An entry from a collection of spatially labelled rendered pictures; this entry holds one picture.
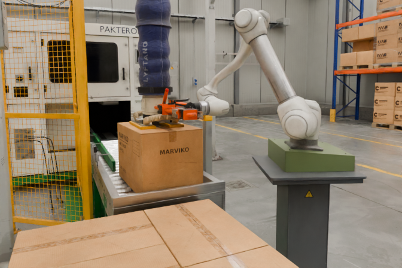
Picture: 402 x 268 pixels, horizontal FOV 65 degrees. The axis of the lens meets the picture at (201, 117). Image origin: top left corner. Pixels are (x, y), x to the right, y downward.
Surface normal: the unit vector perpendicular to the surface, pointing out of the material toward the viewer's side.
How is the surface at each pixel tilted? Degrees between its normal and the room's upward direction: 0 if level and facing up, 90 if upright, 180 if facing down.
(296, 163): 90
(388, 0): 89
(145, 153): 90
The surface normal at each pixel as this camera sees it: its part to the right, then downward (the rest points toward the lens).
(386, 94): -0.92, 0.09
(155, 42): 0.18, -0.11
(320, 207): 0.04, 0.11
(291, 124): -0.40, 0.17
